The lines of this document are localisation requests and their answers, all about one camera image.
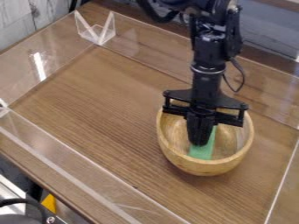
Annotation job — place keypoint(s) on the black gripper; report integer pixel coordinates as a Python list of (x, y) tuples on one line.
[(205, 105)]

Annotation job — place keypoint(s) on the green rectangular block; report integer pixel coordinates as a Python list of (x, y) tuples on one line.
[(203, 152)]

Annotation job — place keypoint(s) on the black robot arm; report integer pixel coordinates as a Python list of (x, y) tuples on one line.
[(217, 44)]

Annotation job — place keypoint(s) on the brown wooden bowl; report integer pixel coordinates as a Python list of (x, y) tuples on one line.
[(231, 147)]

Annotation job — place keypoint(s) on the yellow black device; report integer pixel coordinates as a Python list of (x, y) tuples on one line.
[(48, 202)]

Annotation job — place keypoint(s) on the clear acrylic corner bracket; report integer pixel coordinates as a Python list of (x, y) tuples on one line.
[(98, 34)]

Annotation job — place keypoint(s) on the clear acrylic tray wall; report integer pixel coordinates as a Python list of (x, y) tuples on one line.
[(87, 187)]

